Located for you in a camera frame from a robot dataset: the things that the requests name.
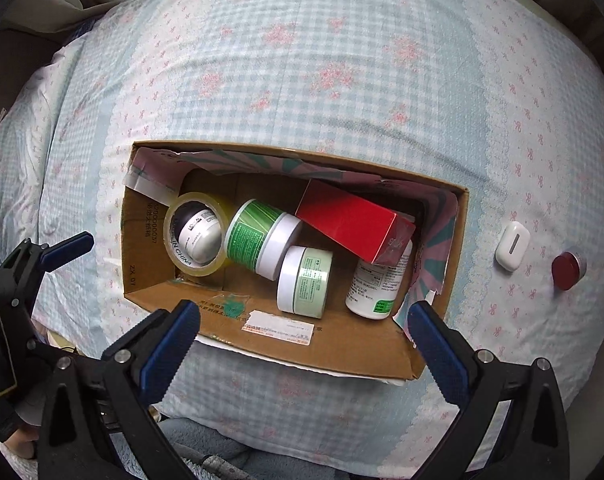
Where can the small black and white bottle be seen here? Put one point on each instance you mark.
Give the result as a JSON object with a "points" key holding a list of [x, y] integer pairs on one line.
{"points": [[197, 235]]}

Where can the white earbud case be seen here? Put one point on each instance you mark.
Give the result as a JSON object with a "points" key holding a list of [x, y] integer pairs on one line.
{"points": [[513, 247]]}

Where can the clear tape roll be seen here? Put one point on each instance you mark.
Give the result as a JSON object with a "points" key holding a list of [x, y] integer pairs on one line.
{"points": [[176, 252]]}

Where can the small red jar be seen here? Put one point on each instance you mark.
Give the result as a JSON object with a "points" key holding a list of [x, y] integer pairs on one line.
{"points": [[568, 271]]}

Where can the red carton box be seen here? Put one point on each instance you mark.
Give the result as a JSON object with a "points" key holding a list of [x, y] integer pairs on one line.
{"points": [[352, 222]]}

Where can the cardboard box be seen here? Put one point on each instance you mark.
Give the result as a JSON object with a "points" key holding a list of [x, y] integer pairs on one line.
{"points": [[282, 332]]}

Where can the checked floral bed sheet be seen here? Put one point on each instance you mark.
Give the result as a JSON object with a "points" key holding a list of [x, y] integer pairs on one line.
{"points": [[332, 70]]}

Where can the white bottle with green label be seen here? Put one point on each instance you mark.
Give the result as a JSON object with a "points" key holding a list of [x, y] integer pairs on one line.
{"points": [[374, 287]]}

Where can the blue fleece cloth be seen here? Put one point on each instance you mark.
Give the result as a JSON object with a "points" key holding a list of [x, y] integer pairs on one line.
{"points": [[292, 452]]}

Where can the small light green jar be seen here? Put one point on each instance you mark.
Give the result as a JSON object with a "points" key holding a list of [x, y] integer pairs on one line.
{"points": [[304, 282]]}

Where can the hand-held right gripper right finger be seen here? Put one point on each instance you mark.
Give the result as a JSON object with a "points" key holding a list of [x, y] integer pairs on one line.
{"points": [[439, 355]]}

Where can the person's left hand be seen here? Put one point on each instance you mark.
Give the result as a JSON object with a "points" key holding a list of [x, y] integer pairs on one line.
{"points": [[24, 440]]}

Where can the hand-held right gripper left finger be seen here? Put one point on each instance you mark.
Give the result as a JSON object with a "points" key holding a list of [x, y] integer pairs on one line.
{"points": [[169, 350]]}

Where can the dark green striped jar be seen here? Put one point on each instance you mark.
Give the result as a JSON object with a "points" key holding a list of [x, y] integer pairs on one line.
{"points": [[254, 237]]}

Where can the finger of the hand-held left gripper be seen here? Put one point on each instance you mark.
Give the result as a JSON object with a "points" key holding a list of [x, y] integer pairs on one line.
{"points": [[66, 251]]}

